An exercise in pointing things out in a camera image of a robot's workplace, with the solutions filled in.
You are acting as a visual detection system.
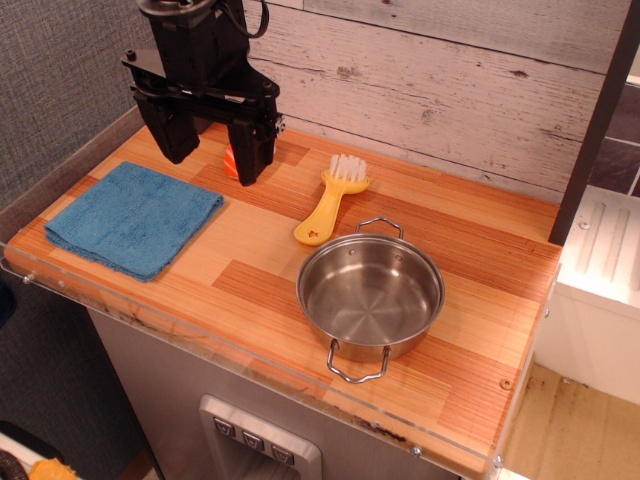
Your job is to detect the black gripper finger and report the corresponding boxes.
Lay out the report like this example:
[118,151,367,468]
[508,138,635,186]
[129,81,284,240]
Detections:
[134,93,199,164]
[227,117,284,186]

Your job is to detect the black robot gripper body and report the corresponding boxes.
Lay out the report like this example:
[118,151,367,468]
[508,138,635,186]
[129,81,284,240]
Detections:
[122,1,280,125]

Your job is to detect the stainless steel pot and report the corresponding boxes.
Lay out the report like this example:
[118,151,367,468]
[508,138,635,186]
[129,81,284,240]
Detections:
[296,221,445,384]

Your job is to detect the blue folded cloth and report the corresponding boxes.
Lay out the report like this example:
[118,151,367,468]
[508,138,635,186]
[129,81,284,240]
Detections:
[45,162,224,282]

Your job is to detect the salmon sushi toy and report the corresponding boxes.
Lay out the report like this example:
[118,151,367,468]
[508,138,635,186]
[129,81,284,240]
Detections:
[223,145,239,180]

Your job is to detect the yellow dish brush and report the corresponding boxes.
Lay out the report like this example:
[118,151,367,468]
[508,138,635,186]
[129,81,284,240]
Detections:
[293,154,370,246]

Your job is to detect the clear acrylic edge guard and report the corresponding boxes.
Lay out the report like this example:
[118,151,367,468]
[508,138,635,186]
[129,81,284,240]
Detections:
[5,236,560,479]

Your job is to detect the silver dispenser panel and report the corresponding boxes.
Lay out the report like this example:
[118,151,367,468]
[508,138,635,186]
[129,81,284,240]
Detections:
[199,395,323,479]

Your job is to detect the grey toy fridge cabinet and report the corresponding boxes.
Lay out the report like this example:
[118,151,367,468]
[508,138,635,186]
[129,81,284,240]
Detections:
[85,305,466,480]

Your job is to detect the yellow object bottom left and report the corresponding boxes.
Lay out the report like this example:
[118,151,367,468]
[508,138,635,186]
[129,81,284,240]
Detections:
[28,458,78,480]

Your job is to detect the white toy sink unit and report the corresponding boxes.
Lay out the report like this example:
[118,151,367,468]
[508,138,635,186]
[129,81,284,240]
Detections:
[534,187,639,403]

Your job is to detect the black cable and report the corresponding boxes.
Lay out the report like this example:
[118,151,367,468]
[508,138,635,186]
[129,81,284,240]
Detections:
[219,0,271,40]

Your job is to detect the dark grey right post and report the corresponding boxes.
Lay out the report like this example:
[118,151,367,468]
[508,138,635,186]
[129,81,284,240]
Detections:
[548,0,639,246]

